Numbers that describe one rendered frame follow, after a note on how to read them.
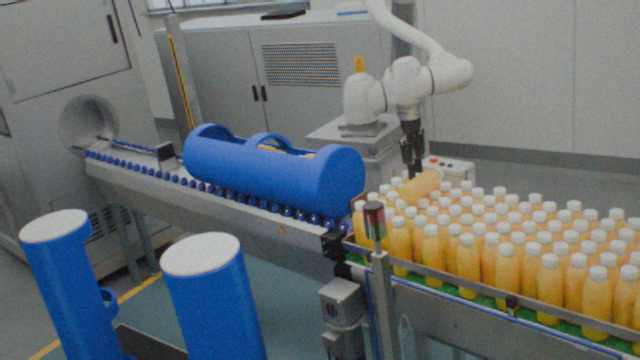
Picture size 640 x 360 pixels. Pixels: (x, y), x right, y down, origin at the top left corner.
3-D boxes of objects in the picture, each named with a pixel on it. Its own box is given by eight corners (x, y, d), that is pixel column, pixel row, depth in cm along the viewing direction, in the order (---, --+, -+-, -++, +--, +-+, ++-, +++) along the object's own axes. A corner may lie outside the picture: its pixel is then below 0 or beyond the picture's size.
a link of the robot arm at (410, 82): (398, 108, 201) (435, 101, 202) (393, 63, 195) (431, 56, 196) (389, 100, 211) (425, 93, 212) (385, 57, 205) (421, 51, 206)
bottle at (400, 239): (407, 279, 194) (402, 229, 187) (389, 274, 198) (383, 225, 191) (418, 268, 199) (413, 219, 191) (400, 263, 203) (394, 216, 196)
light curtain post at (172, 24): (234, 274, 389) (171, 13, 324) (240, 277, 385) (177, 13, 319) (227, 279, 385) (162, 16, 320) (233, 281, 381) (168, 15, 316)
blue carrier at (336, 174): (236, 165, 300) (220, 114, 287) (371, 197, 241) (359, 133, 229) (192, 191, 283) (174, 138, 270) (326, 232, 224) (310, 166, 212)
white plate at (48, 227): (39, 245, 229) (40, 248, 230) (99, 214, 249) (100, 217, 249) (6, 233, 246) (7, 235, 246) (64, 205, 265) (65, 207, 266)
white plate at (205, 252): (236, 225, 219) (237, 228, 219) (162, 242, 216) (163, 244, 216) (241, 262, 193) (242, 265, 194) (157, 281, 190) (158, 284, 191)
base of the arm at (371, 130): (345, 124, 297) (344, 114, 294) (387, 124, 287) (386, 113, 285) (331, 137, 282) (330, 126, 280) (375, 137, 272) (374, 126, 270)
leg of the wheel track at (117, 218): (140, 281, 399) (113, 198, 375) (144, 283, 395) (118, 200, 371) (132, 285, 396) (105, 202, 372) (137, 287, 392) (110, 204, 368)
